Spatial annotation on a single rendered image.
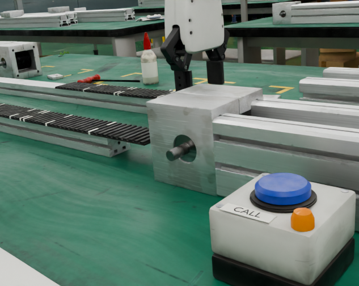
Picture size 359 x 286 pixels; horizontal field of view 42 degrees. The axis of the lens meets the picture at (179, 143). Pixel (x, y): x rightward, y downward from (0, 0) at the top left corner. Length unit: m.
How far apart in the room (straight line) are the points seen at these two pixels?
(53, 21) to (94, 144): 3.01
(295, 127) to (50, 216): 0.26
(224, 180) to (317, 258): 0.19
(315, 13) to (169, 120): 1.78
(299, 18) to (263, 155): 1.85
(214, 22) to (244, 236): 0.49
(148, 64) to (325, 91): 0.57
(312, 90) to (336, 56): 3.87
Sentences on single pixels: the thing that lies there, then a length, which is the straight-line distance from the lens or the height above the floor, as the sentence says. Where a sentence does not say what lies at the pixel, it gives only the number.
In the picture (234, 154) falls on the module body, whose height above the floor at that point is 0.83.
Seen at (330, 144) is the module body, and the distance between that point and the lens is 0.42.
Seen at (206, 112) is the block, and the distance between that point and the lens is 0.47.
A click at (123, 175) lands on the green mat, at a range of 0.58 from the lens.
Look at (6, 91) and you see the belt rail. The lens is 1.22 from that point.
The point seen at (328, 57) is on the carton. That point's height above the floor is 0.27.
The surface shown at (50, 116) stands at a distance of 0.78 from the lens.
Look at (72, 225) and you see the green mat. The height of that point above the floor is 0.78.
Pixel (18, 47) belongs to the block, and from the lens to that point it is 1.41.
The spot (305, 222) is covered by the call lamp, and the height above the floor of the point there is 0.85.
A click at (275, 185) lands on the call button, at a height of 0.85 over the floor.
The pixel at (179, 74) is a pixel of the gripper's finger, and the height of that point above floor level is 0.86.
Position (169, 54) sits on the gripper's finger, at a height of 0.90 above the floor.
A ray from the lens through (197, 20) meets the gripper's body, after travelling 0.73.
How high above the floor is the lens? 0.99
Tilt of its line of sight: 18 degrees down
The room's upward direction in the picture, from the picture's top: 5 degrees counter-clockwise
